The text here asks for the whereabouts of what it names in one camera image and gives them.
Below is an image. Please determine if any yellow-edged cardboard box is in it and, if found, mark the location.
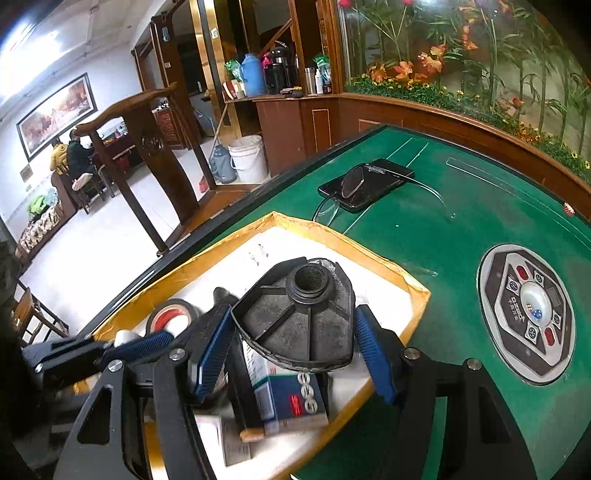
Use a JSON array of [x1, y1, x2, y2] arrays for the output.
[[91, 212, 431, 479]]

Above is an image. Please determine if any brown tape roll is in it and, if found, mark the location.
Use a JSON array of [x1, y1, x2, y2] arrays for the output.
[[145, 298, 202, 337]]

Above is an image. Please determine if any black plastic funnel base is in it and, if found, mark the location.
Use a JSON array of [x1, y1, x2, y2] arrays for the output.
[[232, 257, 356, 373]]

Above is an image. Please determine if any small silver pink-label box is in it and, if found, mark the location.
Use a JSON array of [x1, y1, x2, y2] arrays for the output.
[[195, 415, 252, 469]]

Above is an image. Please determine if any black rod with silver ring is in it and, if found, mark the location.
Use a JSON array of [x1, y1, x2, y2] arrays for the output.
[[213, 287, 264, 443]]

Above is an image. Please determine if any blue white cigarette box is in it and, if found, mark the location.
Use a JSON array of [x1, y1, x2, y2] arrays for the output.
[[242, 342, 329, 436]]

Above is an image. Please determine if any mahjong table centre control panel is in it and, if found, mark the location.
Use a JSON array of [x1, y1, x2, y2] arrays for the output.
[[477, 243, 576, 386]]

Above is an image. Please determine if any seated person dark jacket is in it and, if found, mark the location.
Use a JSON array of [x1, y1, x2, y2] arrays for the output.
[[66, 129, 95, 190]]

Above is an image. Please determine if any black smartphone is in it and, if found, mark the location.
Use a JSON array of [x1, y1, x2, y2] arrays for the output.
[[318, 158, 415, 213]]

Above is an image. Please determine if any wooden chair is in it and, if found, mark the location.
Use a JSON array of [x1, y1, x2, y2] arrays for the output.
[[73, 81, 264, 257]]

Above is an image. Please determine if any framed landscape painting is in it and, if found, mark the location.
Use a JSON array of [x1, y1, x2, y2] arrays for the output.
[[16, 73, 97, 162]]

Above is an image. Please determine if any white plastic bucket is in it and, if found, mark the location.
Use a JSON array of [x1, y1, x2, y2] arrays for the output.
[[228, 135, 269, 184]]

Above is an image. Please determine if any wooden counter cabinet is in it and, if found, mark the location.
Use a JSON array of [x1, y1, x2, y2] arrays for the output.
[[228, 93, 590, 219]]

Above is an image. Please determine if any blue thermos jug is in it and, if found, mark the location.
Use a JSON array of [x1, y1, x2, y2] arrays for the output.
[[240, 53, 266, 97]]

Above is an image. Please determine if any flower mural glass panel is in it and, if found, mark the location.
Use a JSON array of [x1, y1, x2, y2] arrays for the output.
[[337, 1, 590, 179]]

